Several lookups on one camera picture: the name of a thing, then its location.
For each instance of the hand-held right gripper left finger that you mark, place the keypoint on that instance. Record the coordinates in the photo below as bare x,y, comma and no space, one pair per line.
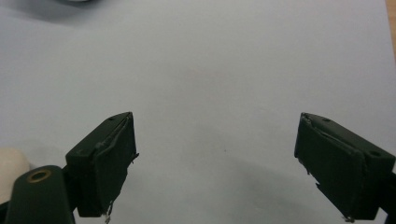
106,174

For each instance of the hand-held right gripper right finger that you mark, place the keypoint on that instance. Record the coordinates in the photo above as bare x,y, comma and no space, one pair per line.
336,168

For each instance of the cream round object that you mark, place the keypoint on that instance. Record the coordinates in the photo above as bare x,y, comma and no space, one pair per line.
11,168

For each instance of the white round dish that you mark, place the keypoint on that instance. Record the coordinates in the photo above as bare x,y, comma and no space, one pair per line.
79,0

